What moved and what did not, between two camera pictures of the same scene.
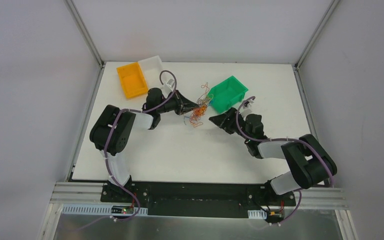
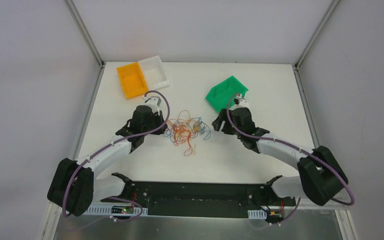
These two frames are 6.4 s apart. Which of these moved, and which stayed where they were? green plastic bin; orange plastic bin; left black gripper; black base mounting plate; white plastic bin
Moved: left black gripper
Stayed: orange plastic bin; black base mounting plate; green plastic bin; white plastic bin
